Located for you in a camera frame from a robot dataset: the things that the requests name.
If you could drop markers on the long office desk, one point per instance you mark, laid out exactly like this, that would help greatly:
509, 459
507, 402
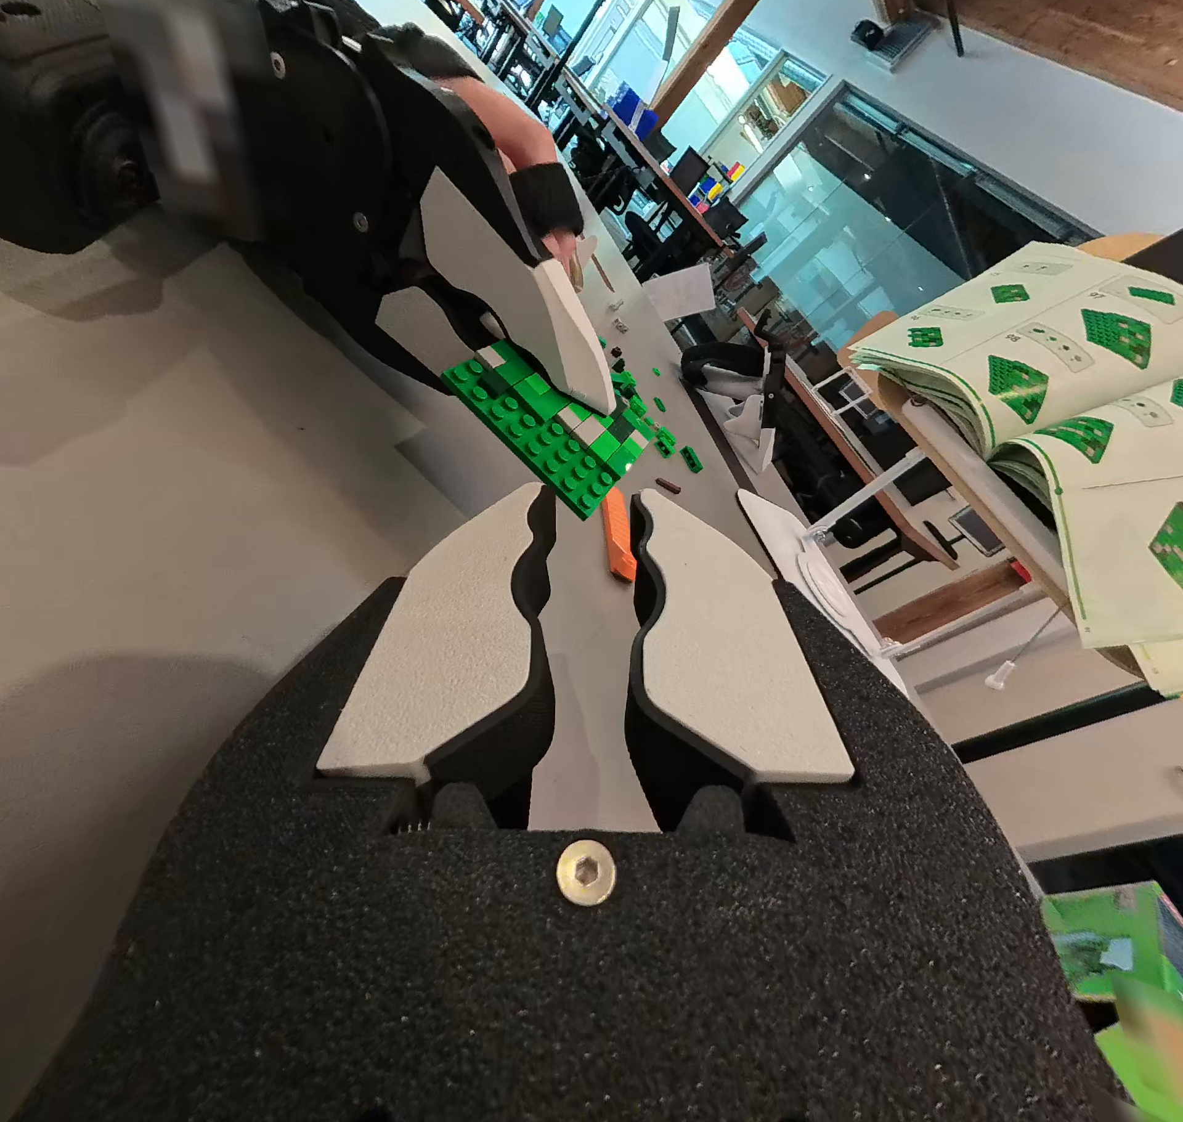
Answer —
637, 171

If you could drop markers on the white paper sheet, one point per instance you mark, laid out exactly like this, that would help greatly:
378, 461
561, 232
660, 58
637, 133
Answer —
679, 291

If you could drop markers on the scattered small lego pieces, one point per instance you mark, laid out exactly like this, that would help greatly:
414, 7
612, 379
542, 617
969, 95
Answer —
664, 444

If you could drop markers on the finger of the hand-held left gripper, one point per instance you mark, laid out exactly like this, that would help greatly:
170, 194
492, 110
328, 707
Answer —
416, 324
553, 327

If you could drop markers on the green cardboard lego box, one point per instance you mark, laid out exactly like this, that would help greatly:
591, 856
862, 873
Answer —
1099, 948

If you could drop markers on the white plastic wedge part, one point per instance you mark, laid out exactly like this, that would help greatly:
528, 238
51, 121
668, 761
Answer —
754, 429

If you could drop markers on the green lego plate with tiles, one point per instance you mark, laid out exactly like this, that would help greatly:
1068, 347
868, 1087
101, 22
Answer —
517, 421

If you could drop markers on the person's left hand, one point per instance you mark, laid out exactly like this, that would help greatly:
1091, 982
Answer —
530, 171

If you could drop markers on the orange brick separator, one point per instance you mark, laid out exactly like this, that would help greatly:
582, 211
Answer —
616, 532

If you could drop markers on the white rounded tray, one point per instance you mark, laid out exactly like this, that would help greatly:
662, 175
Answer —
803, 549

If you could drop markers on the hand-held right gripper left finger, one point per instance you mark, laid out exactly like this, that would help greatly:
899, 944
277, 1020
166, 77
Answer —
443, 661

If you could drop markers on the brown-edged desk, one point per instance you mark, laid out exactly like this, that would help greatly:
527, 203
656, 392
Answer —
859, 457

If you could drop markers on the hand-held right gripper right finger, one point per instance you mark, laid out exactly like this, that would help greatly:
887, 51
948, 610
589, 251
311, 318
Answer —
729, 661

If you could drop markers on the small tablet screen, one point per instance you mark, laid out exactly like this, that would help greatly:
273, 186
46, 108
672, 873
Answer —
975, 530

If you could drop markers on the glass window wall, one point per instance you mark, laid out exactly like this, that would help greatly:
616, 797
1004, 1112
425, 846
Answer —
878, 217

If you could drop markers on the wooden ceiling beam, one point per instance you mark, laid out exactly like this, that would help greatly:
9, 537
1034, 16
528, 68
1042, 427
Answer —
729, 22

